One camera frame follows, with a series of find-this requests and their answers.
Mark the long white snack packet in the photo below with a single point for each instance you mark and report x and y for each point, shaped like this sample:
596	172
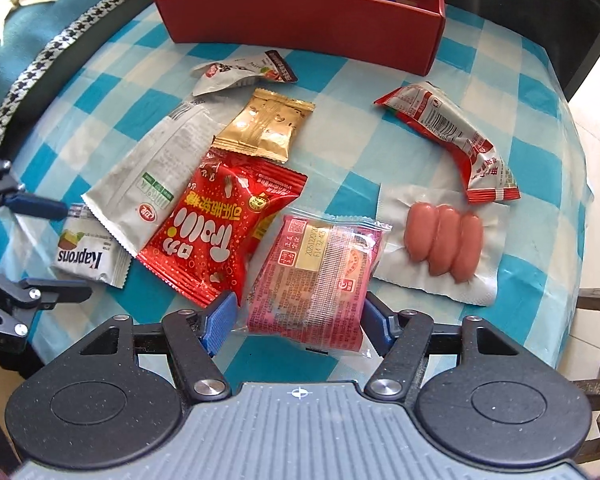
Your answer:
150	170

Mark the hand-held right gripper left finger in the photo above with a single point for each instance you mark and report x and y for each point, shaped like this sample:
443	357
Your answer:
220	317

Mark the red white sausage packet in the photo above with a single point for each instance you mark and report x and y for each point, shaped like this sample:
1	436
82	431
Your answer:
445	125

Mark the blue white checkered tablecloth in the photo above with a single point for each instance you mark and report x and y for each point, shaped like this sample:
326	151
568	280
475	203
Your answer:
350	170

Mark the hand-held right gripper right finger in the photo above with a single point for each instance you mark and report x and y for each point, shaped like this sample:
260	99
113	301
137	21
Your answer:
376	322

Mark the red candy packet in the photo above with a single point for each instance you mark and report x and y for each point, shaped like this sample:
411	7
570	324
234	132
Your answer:
210	230

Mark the gold snack packet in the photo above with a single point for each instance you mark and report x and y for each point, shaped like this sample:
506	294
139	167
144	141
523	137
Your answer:
265	125

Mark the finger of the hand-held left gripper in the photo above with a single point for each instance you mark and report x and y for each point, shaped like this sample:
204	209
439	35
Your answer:
35	206
60	290

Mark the small red white snack packet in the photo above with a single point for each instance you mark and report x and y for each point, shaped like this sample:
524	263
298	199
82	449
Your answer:
220	72

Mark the red cardboard box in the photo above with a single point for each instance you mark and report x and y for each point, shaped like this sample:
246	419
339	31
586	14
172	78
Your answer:
280	25

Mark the vacuum pack of sausages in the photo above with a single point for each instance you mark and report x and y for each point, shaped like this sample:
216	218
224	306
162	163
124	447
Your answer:
445	245

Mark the teal sofa with cushions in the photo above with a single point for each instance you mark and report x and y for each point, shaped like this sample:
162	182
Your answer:
55	25

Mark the dark coffee table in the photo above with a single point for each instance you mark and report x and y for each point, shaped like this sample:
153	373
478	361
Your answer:
530	5

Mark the pink clear pastry packet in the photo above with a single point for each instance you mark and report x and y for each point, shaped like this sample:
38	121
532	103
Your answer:
310	280

